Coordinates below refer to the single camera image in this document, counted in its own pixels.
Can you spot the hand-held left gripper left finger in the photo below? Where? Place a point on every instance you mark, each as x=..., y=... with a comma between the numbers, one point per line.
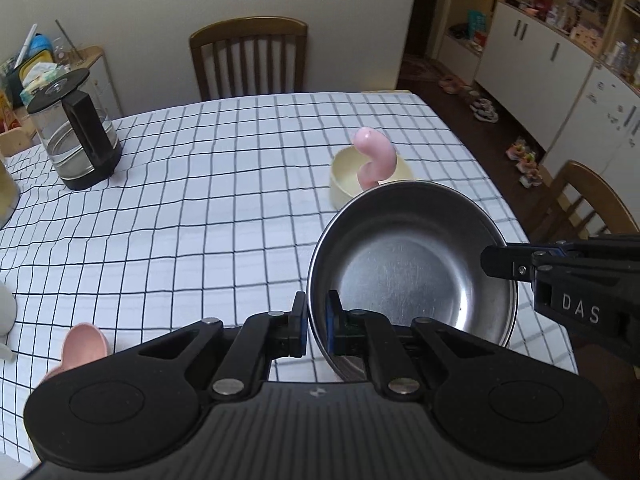
x=300, y=326

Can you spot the large steel bowl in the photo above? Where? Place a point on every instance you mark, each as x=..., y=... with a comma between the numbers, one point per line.
x=415, y=270

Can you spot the checkered white tablecloth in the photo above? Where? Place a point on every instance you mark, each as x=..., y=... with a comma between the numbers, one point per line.
x=200, y=210

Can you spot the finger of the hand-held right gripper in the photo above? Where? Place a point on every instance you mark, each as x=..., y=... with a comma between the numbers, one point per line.
x=515, y=262

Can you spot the plain white plate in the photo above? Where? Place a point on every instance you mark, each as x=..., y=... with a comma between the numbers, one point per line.
x=5, y=310

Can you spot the wooden chair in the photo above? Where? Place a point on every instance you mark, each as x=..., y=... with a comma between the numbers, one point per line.
x=250, y=55
x=585, y=200

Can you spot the brass-coloured metal pot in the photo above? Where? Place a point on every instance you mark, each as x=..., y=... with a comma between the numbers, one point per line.
x=6, y=195

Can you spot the cream bowl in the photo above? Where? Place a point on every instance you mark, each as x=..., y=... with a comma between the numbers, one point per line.
x=345, y=175

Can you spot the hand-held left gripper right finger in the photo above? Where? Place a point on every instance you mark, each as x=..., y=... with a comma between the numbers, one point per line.
x=331, y=325

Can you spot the white fridge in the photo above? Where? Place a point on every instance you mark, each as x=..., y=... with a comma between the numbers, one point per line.
x=600, y=120

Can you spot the wooden side cart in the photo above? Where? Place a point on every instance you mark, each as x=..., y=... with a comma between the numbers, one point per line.
x=95, y=75

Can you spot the pink bear-shaped plate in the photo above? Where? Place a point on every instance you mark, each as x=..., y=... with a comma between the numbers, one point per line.
x=80, y=350

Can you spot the pink steel-lined bowl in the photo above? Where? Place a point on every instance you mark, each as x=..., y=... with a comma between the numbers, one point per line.
x=372, y=157

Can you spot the white cabinet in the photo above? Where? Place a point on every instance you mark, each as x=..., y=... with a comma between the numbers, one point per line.
x=535, y=65

